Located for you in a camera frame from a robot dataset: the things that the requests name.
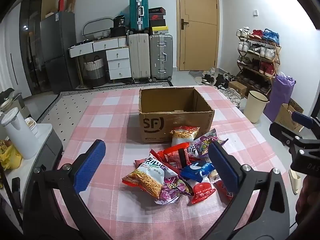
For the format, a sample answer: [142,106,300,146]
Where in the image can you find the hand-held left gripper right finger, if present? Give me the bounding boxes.
[204,141,292,240]

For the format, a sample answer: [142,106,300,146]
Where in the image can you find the black white patterned rug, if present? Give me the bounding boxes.
[36,80,174,124]

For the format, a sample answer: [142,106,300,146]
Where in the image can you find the yellow bag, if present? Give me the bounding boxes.
[0,140,23,172]

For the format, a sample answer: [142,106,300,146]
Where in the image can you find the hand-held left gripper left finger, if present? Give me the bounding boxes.
[24,139,113,240]

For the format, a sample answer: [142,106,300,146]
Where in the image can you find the black phone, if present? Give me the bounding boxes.
[11,177,21,209]

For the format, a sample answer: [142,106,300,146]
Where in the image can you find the black storage box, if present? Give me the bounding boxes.
[110,27,129,38]

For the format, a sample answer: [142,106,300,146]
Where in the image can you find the small red snack packet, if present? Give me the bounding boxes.
[214,180,234,200]

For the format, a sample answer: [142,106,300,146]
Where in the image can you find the brown paper bag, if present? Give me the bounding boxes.
[65,0,77,13]

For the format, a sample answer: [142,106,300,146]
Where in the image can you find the large noodle snack bag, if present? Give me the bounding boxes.
[122,158,180,200]

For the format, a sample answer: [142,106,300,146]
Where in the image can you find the red round-print snack packet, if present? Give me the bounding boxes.
[187,182,217,207]

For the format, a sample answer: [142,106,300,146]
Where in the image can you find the small noodle snack bag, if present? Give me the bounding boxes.
[171,126,201,147]

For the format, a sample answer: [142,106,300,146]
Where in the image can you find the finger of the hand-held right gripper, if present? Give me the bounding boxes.
[291,111,320,140]
[269,122,304,153]

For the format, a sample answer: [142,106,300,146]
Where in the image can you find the beige trash bin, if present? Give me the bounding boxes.
[243,90,269,124]

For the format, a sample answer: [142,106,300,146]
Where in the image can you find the wooden door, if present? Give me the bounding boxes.
[175,0,220,72]

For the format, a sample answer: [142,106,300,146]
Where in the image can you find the wooden shoe rack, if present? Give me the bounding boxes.
[236,34,282,95]

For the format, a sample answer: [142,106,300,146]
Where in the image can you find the white kettle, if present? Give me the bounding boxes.
[1,107,39,160]

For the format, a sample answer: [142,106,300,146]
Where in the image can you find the dark cookware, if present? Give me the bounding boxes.
[0,88,23,113]

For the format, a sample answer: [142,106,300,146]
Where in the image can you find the white food cup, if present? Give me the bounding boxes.
[25,117,38,135]

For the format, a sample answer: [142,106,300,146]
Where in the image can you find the pile of shoes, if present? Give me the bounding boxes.
[200,67,248,105]

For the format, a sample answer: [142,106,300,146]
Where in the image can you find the blue cookie packet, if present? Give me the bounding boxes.
[180,161,215,183]

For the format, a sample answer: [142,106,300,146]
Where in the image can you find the small beige snack packet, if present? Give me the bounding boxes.
[209,170,222,183]

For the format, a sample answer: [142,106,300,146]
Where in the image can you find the purple snack bag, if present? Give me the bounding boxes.
[194,129,229,158]
[155,176,194,205]

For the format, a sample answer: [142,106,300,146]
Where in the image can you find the white dressing table with drawers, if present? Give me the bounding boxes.
[69,36,132,89]

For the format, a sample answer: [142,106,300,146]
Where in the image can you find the teal suitcase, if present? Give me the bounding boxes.
[129,0,150,34]

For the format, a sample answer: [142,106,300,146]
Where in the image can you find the silver suitcase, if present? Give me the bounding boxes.
[149,34,174,82]

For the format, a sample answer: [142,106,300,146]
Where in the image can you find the small brown cardboard box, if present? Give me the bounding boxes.
[228,81,248,98]

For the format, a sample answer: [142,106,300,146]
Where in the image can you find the beige slipper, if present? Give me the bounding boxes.
[288,169,303,195]

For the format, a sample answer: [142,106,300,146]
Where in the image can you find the oval mirror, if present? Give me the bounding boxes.
[82,17,114,39]

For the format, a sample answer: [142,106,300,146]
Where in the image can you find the dark glass cabinet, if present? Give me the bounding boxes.
[19,0,47,97]

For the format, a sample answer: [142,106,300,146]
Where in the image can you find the grey door mat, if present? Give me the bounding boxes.
[189,70,213,85]

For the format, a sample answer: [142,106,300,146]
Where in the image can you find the open printed cardboard box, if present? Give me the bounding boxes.
[274,98,305,133]

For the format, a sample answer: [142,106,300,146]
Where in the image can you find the grey side cabinet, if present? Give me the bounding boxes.
[0,122,63,230]

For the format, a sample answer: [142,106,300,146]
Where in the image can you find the beige suitcase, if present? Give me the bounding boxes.
[128,33,151,82]

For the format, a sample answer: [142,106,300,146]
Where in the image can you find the black printed bag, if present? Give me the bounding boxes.
[113,16,125,29]

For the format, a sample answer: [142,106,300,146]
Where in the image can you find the woven laundry basket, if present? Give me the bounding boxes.
[83,55,107,87]

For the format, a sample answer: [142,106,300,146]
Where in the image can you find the rows of shoes on rack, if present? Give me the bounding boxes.
[236,26,280,94]

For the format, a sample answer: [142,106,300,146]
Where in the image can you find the dark grey refrigerator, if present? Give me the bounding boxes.
[40,11,80,94]

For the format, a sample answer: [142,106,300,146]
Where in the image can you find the white black snack bag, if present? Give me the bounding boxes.
[187,144,200,159]

